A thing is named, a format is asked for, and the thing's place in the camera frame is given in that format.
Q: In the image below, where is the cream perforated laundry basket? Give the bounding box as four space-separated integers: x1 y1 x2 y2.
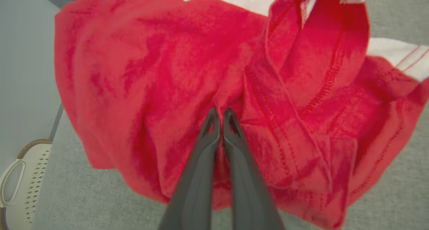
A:
0 139 53 230

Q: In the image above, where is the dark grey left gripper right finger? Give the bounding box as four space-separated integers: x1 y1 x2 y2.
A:
223 107 286 230

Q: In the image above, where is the grey metal frame post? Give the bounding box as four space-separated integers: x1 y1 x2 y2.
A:
49 102 65 141

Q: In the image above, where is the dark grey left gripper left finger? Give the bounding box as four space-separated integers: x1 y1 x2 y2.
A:
158 107 221 230

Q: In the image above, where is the red shorts white side stripe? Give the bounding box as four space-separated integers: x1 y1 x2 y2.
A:
54 0 429 230

